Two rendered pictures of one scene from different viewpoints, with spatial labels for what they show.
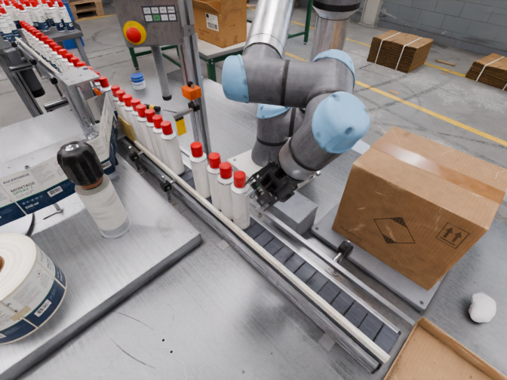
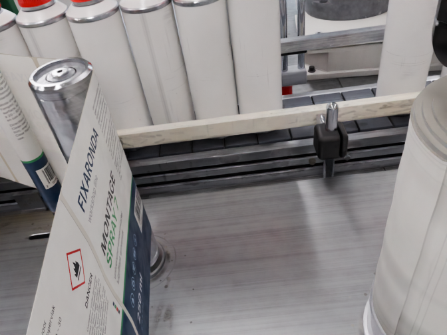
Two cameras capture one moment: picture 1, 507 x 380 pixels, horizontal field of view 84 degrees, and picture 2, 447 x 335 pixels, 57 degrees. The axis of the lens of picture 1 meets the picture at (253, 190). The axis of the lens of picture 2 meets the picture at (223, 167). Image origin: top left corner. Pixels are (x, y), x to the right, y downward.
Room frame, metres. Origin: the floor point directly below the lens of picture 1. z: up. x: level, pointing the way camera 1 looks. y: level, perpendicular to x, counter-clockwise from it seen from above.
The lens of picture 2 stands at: (0.52, 0.60, 1.17)
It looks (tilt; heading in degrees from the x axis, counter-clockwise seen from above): 41 degrees down; 318
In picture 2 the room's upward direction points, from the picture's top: 9 degrees counter-clockwise
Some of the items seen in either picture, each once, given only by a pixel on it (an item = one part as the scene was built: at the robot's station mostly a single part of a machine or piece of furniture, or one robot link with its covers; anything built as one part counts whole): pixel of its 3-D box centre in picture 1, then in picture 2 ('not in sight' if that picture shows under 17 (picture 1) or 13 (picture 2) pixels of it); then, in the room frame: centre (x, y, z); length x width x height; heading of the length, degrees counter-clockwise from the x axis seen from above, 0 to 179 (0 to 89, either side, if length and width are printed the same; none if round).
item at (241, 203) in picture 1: (241, 200); not in sight; (0.54, 0.04, 0.98); 0.05 x 0.05 x 0.20
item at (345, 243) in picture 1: (336, 263); not in sight; (0.38, -0.22, 0.91); 0.07 x 0.03 x 0.16; 134
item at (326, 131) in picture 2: (167, 188); (330, 151); (0.68, 0.30, 0.89); 0.03 x 0.03 x 0.12; 44
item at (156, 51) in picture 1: (161, 70); not in sight; (0.96, 0.32, 1.18); 0.04 x 0.04 x 0.21
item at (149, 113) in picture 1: (157, 136); (157, 54); (0.86, 0.35, 0.98); 0.05 x 0.05 x 0.20
